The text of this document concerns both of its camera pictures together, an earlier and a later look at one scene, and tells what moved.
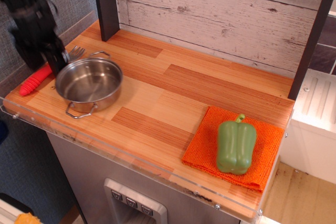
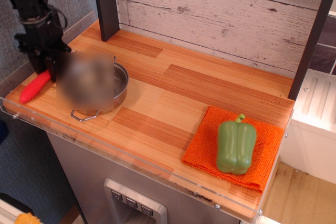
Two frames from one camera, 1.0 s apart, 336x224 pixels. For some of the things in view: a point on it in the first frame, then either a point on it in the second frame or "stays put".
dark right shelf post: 314,36 stays put
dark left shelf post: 106,3 stays put
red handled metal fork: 74,55 -> 34,86
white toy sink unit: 310,144 stays put
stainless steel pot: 87,83 -> 121,78
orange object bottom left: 27,218 stays put
